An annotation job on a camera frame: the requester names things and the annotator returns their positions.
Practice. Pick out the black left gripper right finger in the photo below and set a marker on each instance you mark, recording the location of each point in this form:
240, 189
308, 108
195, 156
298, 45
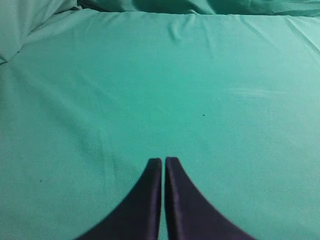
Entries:
189, 216

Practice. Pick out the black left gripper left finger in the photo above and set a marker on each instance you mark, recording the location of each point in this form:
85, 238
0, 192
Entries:
138, 216

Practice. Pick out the green table cloth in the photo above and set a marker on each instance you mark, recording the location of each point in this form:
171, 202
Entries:
91, 96

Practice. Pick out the green backdrop cloth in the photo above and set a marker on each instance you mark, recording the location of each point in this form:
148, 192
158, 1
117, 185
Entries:
19, 17

